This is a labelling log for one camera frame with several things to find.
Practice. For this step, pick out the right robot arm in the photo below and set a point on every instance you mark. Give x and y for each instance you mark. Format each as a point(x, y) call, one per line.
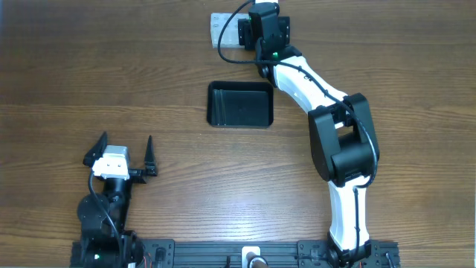
point(346, 149)

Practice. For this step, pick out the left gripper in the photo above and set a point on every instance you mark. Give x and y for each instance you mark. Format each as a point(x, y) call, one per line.
point(137, 175)

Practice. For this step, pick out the clear test tube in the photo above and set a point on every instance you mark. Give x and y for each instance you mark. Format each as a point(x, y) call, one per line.
point(219, 108)

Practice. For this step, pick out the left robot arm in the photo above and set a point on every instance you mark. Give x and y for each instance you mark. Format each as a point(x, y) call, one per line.
point(93, 219)

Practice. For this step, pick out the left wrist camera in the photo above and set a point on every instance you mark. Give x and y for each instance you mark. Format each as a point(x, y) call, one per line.
point(111, 164)

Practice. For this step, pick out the mounting rail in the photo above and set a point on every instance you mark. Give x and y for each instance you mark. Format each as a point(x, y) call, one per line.
point(208, 255)

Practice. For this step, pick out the black tray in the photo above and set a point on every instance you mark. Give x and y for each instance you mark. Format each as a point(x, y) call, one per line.
point(245, 108)

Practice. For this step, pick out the white test tube rack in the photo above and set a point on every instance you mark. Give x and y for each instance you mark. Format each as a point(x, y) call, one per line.
point(225, 31)

